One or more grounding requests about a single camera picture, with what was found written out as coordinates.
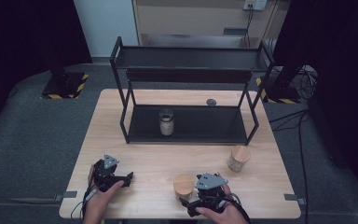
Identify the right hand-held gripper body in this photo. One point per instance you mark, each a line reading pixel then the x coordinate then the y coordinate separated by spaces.
pixel 211 196

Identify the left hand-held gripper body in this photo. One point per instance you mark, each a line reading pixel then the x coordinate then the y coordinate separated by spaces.
pixel 104 177

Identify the glass jar with wooden lid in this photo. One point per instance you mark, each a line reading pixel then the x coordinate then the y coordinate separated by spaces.
pixel 239 157
pixel 182 185

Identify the glass jar with metal lid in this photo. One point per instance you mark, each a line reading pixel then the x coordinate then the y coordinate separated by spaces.
pixel 166 123

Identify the black metal two-tier shelf rack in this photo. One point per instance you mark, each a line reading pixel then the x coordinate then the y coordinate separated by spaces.
pixel 199 124

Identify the person's left hand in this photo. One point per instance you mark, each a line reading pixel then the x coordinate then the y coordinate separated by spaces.
pixel 99 202

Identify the person's right hand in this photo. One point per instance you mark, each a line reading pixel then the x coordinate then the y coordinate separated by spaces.
pixel 227 216

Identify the grey round table grommet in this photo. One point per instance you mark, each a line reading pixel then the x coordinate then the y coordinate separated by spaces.
pixel 211 102

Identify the black stand with striped base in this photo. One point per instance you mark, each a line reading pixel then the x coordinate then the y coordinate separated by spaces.
pixel 63 85
pixel 284 91

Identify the dark curtain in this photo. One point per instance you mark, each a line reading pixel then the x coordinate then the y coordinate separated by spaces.
pixel 345 77
pixel 21 37

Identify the beige wooden cabinet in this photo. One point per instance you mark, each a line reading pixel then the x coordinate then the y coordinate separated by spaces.
pixel 192 18

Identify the grey table edge bracket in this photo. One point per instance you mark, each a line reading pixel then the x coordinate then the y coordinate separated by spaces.
pixel 293 198
pixel 66 195

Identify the white wall socket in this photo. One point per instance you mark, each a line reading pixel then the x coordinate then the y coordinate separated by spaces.
pixel 255 4

